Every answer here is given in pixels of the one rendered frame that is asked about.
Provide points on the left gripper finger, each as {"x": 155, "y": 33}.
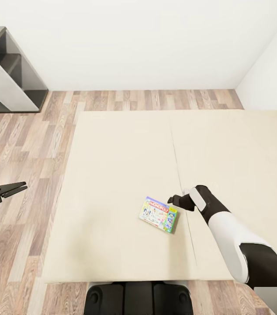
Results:
{"x": 10, "y": 187}
{"x": 10, "y": 193}

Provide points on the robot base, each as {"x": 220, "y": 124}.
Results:
{"x": 161, "y": 297}

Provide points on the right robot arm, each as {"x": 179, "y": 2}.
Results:
{"x": 249, "y": 258}

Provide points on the bed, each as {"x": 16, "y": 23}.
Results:
{"x": 118, "y": 158}

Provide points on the board game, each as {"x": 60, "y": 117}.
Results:
{"x": 158, "y": 214}

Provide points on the desk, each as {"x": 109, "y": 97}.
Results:
{"x": 21, "y": 88}

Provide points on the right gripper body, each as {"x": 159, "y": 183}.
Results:
{"x": 180, "y": 202}

